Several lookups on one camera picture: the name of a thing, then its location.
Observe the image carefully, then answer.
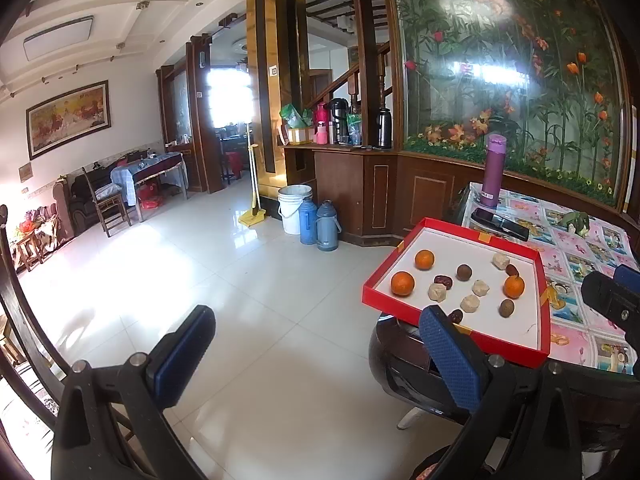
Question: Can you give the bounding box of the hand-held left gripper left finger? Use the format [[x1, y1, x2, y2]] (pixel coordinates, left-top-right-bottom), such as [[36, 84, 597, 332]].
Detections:
[[50, 304, 217, 480]]

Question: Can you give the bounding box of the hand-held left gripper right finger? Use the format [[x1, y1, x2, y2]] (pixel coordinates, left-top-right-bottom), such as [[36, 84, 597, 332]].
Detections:
[[410, 304, 640, 480]]

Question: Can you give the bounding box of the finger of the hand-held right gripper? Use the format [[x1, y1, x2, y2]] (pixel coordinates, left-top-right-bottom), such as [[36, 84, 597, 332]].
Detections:
[[581, 271, 640, 376], [614, 263, 640, 291]]

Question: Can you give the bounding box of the red cardboard box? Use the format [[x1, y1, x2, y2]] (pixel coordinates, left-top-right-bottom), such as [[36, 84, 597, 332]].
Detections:
[[362, 217, 552, 368]]

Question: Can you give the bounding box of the printed fruit tablecloth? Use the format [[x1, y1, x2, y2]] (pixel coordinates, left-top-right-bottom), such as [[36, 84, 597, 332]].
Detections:
[[460, 185, 640, 377]]

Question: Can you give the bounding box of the black glass table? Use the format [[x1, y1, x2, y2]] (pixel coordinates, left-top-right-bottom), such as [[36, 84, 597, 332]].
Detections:
[[368, 312, 640, 461]]

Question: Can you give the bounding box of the green leafy vegetable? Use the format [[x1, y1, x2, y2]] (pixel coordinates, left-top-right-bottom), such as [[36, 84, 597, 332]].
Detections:
[[557, 211, 591, 233]]

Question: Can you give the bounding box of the black smartphone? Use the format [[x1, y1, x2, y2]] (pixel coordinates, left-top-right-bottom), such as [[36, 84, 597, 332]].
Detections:
[[470, 207, 530, 242]]

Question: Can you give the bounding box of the yellow dustpan broom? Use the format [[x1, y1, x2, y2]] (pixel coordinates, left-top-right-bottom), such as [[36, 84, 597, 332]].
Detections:
[[238, 120, 268, 228]]

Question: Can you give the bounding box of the purple insulated bottle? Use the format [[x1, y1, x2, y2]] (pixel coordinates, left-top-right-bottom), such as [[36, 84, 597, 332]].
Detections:
[[481, 134, 506, 209]]

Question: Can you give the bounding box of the wooden chair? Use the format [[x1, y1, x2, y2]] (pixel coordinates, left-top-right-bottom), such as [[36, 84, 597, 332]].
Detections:
[[82, 167, 132, 238]]

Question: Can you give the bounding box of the wooden cabinet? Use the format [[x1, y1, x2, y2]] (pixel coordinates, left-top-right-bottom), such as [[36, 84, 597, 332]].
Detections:
[[277, 142, 473, 250]]

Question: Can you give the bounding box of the blue thermos jug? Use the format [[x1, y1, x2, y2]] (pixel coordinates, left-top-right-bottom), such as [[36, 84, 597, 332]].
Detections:
[[299, 198, 319, 246], [316, 200, 342, 252]]

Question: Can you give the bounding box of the small wooden stool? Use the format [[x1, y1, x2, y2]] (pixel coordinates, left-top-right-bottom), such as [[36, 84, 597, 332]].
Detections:
[[10, 232, 44, 273]]

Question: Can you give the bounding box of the white plastic bucket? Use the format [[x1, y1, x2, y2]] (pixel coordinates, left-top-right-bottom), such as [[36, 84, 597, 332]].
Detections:
[[277, 185, 314, 235]]

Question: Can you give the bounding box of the cloth covered side table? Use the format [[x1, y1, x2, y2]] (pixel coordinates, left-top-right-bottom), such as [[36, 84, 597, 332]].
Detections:
[[111, 151, 190, 223]]

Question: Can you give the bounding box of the dark sofa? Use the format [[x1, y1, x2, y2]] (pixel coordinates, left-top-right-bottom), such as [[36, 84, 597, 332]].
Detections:
[[52, 150, 156, 241]]

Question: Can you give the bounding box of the flower bamboo glass partition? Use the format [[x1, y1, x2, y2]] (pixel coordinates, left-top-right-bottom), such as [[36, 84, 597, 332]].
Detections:
[[397, 0, 632, 208]]

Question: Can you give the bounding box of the black thermos flask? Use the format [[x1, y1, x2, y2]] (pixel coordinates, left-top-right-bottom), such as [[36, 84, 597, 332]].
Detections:
[[376, 107, 394, 150]]

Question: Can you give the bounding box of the black air pot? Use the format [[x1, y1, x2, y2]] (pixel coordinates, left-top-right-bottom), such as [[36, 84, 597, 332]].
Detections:
[[328, 97, 351, 145]]

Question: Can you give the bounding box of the green plastic bag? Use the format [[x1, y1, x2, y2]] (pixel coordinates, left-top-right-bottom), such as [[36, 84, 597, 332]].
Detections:
[[279, 104, 311, 130]]

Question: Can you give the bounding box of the yellow wooden pillar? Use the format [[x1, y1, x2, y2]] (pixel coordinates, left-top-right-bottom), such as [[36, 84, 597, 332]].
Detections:
[[245, 0, 312, 221]]

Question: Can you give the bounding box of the wooden staircase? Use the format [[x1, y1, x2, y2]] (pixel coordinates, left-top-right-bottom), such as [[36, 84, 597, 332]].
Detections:
[[305, 42, 397, 111]]

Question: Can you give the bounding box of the ceiling lamp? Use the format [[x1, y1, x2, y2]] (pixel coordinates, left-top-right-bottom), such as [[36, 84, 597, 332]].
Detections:
[[22, 16, 95, 61]]

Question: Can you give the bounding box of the framed wall painting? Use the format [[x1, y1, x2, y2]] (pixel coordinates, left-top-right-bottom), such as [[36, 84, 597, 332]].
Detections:
[[26, 80, 111, 161]]

